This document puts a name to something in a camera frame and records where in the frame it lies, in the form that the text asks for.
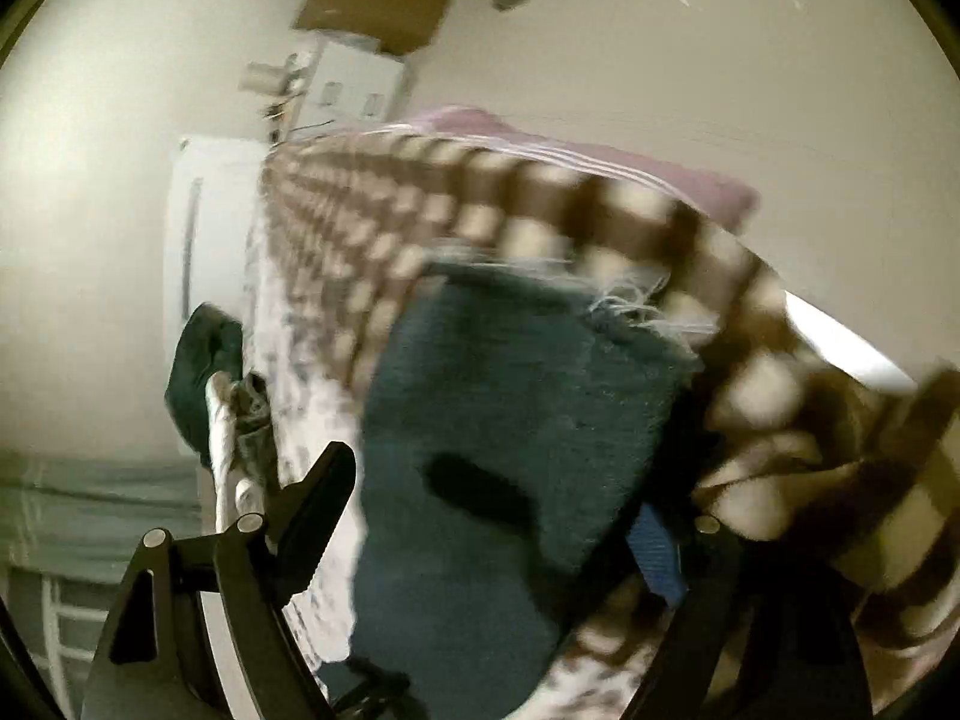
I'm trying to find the white floral bed sheet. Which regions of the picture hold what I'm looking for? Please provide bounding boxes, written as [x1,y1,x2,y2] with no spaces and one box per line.
[214,157,391,698]

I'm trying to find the white wall socket panel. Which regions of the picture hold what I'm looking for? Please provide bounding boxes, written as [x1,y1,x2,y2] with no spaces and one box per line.
[240,37,410,137]

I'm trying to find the pink pillow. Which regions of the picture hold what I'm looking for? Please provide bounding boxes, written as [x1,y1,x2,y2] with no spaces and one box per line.
[405,106,760,235]

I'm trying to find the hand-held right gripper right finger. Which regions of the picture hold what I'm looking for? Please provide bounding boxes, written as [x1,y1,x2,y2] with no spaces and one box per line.
[626,502,875,720]

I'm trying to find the dark green cloth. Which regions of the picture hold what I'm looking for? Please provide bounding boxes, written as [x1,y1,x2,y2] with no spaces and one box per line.
[165,303,245,469]

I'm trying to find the brown checkered blanket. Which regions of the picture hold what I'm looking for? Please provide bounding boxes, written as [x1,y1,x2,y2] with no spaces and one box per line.
[259,127,960,717]

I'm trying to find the white laundry basket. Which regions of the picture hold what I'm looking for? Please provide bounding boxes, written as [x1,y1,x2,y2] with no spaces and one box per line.
[163,136,271,331]

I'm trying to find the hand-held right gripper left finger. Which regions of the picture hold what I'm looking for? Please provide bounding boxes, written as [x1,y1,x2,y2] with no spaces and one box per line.
[78,441,356,720]

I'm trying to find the dark teal pants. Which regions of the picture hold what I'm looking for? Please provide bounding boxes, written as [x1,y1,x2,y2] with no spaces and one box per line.
[324,261,702,719]

